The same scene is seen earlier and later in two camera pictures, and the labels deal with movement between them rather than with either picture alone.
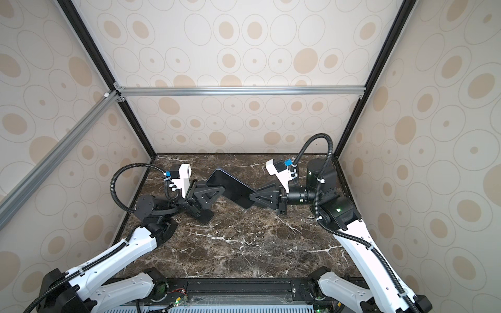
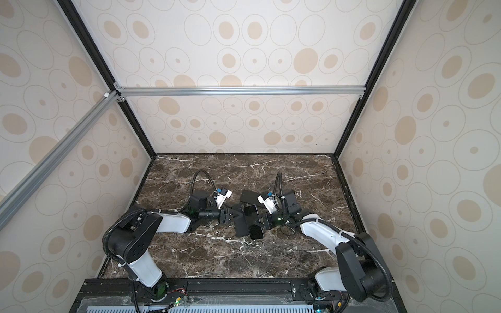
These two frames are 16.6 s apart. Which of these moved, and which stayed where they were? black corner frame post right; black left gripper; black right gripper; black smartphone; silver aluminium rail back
Moved: black left gripper; black smartphone; black right gripper
Stayed: black corner frame post right; silver aluminium rail back
